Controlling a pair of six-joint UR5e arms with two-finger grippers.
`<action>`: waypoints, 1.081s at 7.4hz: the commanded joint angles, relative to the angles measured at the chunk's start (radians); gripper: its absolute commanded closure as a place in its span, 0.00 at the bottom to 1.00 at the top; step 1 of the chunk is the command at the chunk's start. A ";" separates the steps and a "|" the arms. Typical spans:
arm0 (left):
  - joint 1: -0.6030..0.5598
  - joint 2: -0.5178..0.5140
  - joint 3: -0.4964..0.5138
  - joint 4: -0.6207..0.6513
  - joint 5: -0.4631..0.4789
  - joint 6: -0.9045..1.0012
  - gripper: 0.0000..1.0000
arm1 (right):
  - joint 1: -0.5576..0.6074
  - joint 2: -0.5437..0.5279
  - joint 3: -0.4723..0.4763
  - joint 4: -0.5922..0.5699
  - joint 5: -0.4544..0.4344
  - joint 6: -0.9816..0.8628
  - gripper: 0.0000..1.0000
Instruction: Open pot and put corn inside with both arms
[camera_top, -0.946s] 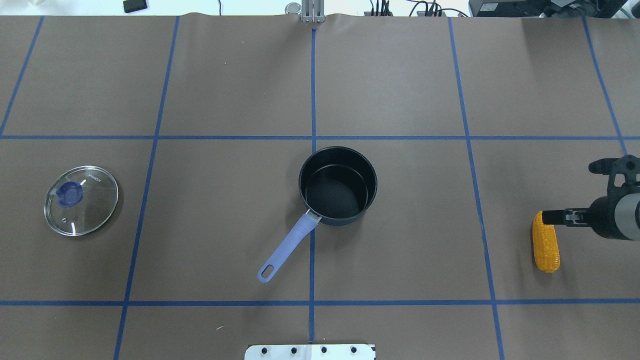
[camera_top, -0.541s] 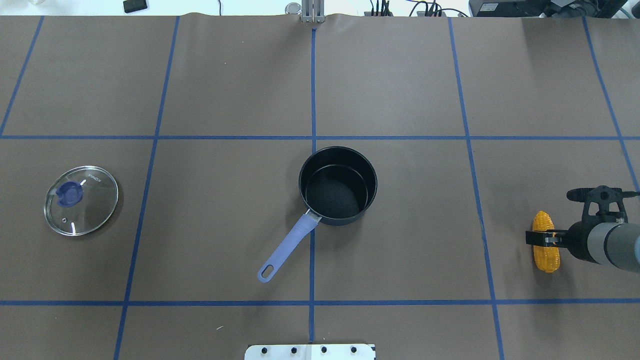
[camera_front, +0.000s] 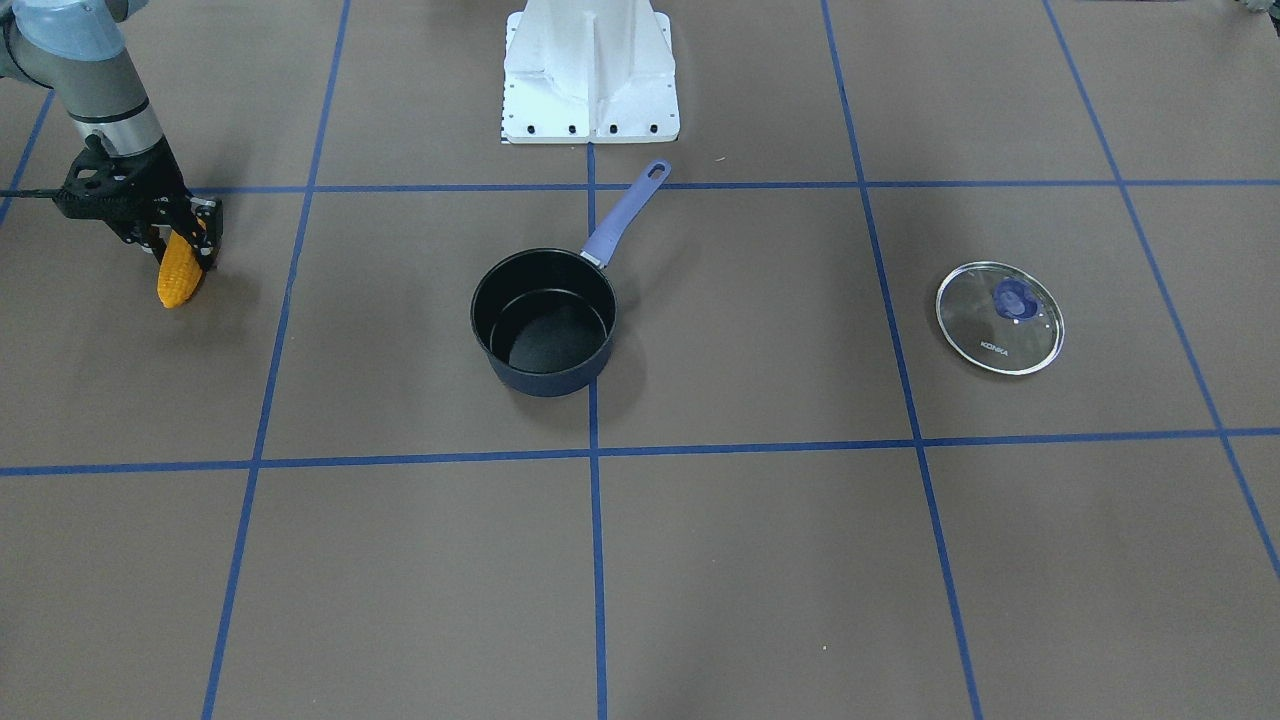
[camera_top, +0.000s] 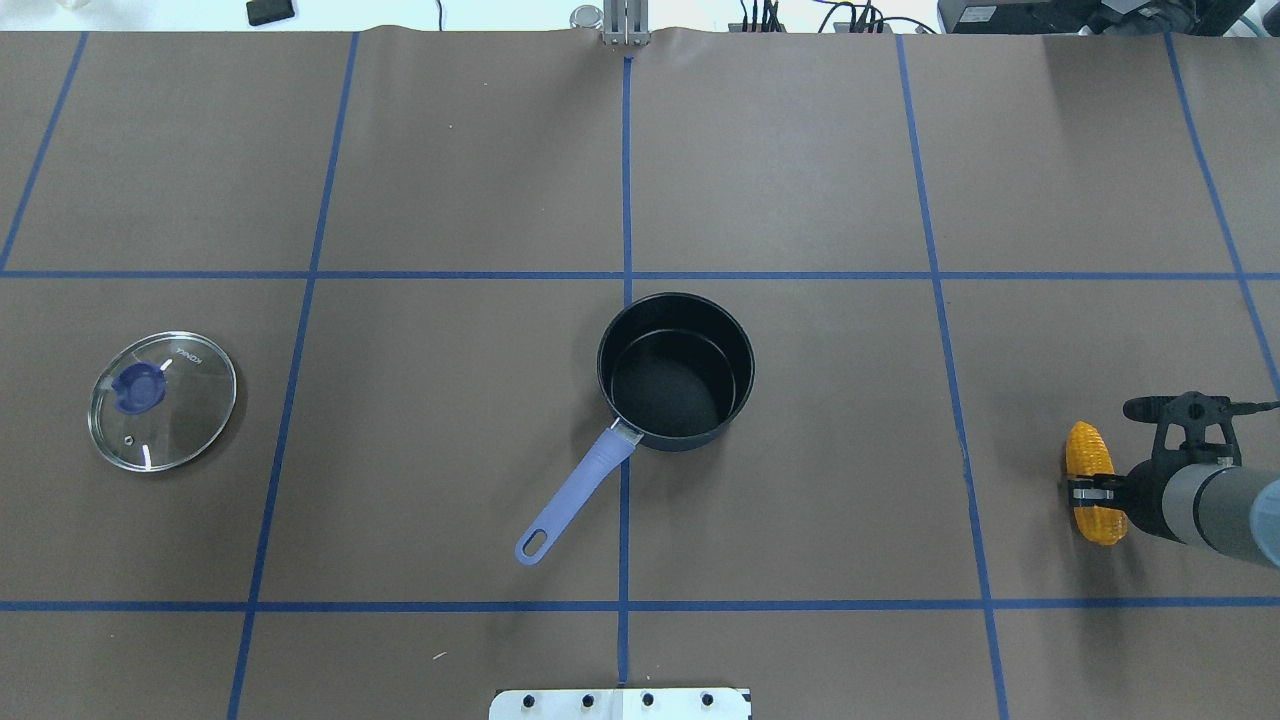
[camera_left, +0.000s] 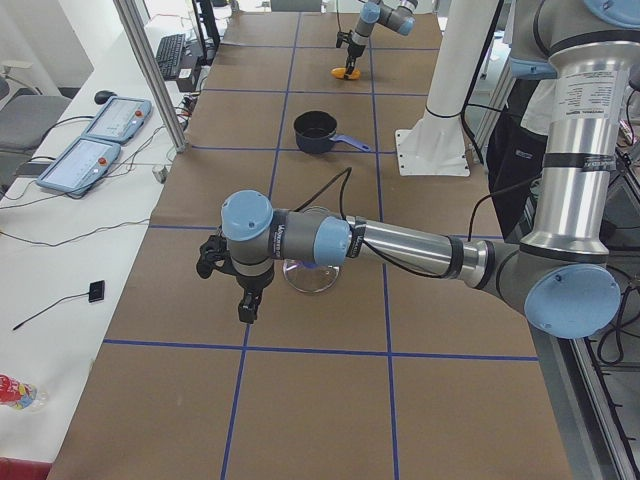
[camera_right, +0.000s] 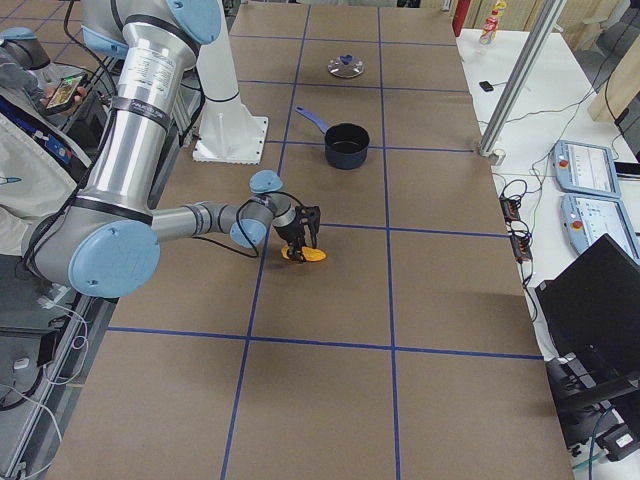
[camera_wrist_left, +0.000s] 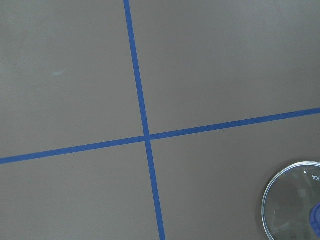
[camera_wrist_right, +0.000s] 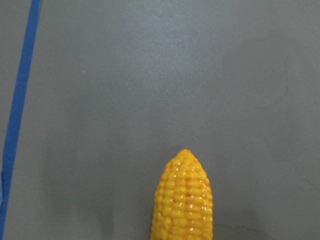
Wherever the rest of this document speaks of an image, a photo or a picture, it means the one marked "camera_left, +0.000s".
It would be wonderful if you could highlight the small black device on table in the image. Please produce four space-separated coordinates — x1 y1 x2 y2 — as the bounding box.
88 280 106 303

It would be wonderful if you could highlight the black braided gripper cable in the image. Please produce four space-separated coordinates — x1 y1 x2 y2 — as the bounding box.
294 167 544 279

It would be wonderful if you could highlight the black keyboard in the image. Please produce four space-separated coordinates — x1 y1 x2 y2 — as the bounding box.
155 34 186 80

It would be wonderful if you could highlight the dark blue saucepan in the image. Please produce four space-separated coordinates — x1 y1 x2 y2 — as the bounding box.
293 111 372 154

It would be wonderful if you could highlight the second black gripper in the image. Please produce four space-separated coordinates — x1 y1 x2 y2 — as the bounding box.
343 43 365 80

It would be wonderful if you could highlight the black computer mouse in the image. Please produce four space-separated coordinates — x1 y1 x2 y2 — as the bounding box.
94 90 116 105

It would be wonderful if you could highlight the yellow corn cob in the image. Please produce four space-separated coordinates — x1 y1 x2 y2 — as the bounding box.
331 67 361 81

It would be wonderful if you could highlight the person in white shirt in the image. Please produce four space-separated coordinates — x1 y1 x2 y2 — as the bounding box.
486 79 556 238

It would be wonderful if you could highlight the lower teach pendant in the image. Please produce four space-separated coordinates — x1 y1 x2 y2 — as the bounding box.
36 136 121 198

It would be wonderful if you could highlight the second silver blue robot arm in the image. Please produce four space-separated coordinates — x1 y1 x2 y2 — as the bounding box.
343 0 418 60

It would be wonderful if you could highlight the teach pendant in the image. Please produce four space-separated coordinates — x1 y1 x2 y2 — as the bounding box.
36 136 121 198
83 96 152 145

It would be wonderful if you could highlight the drink bottle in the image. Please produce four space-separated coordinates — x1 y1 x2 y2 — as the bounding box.
0 374 49 412

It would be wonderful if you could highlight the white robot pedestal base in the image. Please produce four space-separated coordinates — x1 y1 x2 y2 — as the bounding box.
395 0 503 177

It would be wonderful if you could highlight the upper teach pendant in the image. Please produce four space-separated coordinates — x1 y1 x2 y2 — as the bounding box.
83 96 152 145

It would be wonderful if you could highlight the glass pot lid blue knob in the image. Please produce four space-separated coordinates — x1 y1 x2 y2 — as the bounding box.
283 206 340 293

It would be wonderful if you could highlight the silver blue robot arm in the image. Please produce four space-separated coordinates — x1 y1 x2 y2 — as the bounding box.
197 1 639 339

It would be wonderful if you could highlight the aluminium frame post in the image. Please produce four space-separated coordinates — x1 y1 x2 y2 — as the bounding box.
113 0 187 153

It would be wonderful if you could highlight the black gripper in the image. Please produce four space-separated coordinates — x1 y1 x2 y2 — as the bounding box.
236 268 275 325

